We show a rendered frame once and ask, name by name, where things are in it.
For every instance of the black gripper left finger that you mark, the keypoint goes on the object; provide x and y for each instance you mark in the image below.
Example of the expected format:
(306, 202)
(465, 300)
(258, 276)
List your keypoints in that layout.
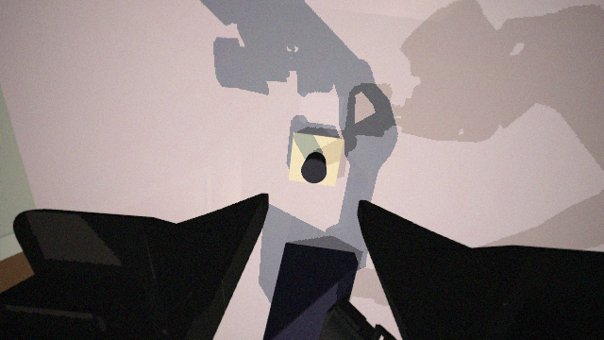
(188, 270)

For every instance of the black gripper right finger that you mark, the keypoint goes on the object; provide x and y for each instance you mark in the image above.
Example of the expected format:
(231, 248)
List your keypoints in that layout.
(439, 289)

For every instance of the beige block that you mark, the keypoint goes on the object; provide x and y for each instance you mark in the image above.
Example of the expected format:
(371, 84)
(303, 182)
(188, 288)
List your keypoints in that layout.
(304, 144)

